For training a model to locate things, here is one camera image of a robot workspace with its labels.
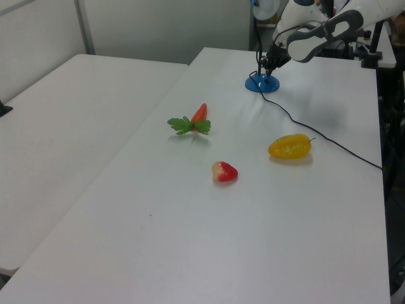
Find blue desk lamp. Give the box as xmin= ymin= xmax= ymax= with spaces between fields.
xmin=244 ymin=0 xmax=282 ymax=94

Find black lamp power cable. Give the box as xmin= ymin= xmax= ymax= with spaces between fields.
xmin=248 ymin=70 xmax=384 ymax=171

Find black clamp stand with pole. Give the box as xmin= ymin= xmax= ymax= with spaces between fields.
xmin=360 ymin=17 xmax=387 ymax=69

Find yellow plastic starfruit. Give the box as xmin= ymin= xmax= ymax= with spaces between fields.
xmin=268 ymin=133 xmax=317 ymax=160

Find red and cream toy fruit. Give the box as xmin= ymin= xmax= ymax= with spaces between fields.
xmin=211 ymin=160 xmax=239 ymax=183

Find orange plastic carrot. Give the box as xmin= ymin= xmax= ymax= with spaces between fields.
xmin=166 ymin=103 xmax=212 ymax=136

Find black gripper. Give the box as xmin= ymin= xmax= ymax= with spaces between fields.
xmin=259 ymin=42 xmax=290 ymax=77

